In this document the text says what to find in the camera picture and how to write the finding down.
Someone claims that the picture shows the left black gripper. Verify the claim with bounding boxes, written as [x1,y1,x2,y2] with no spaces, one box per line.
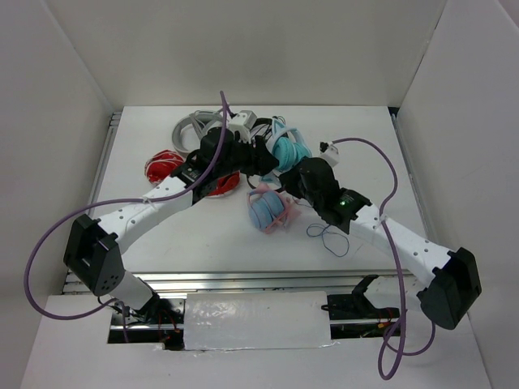
[214,132,280,179]

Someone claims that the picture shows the teal cat ear headphones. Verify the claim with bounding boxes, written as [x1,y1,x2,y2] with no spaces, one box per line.
[260,118,312,185]

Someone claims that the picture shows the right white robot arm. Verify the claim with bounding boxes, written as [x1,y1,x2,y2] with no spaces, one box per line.
[280,157,482,330]

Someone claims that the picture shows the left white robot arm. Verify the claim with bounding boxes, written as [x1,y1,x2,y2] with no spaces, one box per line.
[64,127,279,323]

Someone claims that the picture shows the black headphones lower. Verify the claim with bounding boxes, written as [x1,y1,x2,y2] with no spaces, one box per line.
[246,171,284,193]

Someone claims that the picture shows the black headphones upper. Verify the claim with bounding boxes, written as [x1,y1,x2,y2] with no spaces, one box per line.
[242,115,286,143]

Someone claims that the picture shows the red black headphones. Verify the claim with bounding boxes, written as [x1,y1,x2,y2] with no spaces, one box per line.
[208,172,240,197]

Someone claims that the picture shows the blue pink cat headphones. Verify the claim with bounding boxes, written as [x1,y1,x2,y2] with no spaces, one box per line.
[247,183,301,234]

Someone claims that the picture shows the white grey headphones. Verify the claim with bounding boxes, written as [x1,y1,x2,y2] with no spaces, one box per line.
[171,109,223,156]

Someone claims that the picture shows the folded red headphones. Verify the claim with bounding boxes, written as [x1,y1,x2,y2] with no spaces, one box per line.
[144,149,184,186]

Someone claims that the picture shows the white foil covered plate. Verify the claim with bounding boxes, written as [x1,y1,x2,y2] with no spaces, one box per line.
[183,291,332,351]

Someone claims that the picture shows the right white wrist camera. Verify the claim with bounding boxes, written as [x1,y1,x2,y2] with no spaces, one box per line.
[320,142,340,168]

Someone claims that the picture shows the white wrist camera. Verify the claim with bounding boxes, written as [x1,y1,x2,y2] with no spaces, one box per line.
[228,110,257,139]
[320,142,340,168]

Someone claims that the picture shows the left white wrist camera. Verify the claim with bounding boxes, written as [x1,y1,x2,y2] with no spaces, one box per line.
[228,110,257,139]

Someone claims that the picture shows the aluminium rail frame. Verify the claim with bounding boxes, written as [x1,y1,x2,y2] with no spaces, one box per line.
[60,270,406,325]

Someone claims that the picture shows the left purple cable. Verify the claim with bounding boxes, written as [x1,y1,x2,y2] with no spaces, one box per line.
[25,90,236,321]

